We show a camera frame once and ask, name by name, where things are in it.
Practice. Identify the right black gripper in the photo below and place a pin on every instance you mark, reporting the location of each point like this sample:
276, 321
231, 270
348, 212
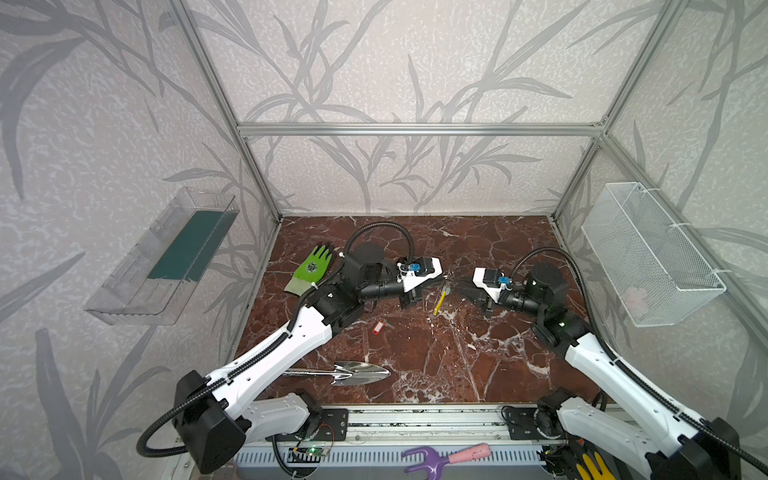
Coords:
482, 294

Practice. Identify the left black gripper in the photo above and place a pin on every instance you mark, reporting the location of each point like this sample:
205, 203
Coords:
409, 291

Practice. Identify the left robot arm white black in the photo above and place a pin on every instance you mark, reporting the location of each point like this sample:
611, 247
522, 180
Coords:
367, 273

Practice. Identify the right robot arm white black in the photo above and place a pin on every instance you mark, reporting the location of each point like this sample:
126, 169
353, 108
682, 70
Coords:
713, 453

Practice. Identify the silver garden trowel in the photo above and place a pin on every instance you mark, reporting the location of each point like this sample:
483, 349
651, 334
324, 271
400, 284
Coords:
344, 373

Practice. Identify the green work glove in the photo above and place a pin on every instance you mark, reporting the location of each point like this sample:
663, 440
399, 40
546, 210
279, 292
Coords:
311, 270

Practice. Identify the purple pink garden fork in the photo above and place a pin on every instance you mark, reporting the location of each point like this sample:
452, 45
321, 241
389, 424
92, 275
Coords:
433, 463

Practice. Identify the small green circuit board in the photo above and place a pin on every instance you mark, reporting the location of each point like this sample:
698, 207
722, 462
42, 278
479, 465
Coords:
310, 454

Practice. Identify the yellow black glove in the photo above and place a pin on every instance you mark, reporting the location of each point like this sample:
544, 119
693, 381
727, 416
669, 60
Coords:
582, 463

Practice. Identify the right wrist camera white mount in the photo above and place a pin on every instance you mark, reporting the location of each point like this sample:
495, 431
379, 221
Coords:
492, 281

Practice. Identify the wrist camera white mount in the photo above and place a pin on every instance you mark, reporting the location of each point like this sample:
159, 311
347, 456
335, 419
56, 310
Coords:
419, 272
492, 281

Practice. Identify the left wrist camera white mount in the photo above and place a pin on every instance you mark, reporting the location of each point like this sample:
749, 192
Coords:
419, 272

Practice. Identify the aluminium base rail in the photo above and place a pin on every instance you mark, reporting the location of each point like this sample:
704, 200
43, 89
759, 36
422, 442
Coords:
420, 420

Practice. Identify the white wire basket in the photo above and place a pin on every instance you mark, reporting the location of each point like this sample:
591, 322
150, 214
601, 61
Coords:
658, 274

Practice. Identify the clear plastic wall tray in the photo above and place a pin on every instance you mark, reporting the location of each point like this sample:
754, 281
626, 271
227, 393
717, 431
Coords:
152, 285

